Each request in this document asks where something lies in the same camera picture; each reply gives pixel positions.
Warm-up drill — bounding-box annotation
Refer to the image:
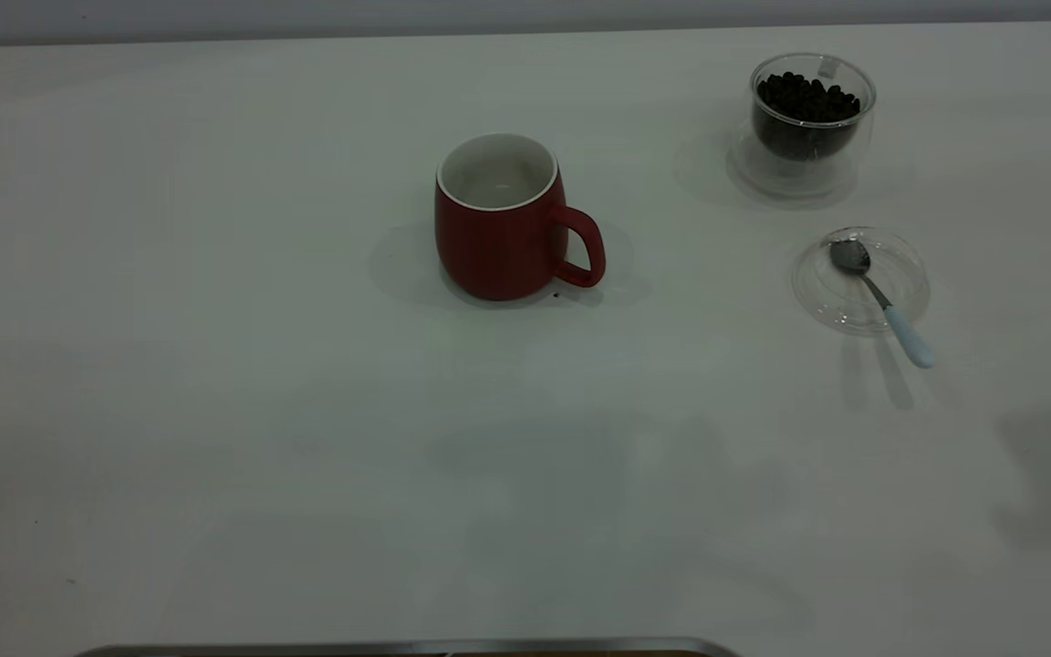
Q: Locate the metal spoon light blue handle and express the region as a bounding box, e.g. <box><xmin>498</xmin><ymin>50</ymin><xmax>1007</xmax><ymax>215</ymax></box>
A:
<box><xmin>828</xmin><ymin>239</ymin><xmax>935</xmax><ymax>370</ymax></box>

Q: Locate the clear double-wall glass cup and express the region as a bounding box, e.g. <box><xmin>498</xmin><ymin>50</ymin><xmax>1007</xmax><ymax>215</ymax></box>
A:
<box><xmin>728</xmin><ymin>52</ymin><xmax>879</xmax><ymax>200</ymax></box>

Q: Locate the dark coffee beans heap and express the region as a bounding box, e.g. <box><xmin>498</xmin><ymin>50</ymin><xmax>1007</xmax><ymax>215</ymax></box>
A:
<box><xmin>754</xmin><ymin>71</ymin><xmax>862</xmax><ymax>161</ymax></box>

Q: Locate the clear glass saucer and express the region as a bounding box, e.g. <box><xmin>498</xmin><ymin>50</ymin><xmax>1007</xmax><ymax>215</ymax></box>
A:
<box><xmin>790</xmin><ymin>226</ymin><xmax>932</xmax><ymax>337</ymax></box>

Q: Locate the red ceramic mug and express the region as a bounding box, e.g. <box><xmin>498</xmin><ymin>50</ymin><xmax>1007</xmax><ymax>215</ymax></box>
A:
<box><xmin>435</xmin><ymin>133</ymin><xmax>607</xmax><ymax>302</ymax></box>

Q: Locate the silver metal tray rim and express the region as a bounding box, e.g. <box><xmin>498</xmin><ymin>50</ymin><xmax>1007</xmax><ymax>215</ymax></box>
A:
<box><xmin>74</xmin><ymin>637</ymin><xmax>741</xmax><ymax>657</ymax></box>

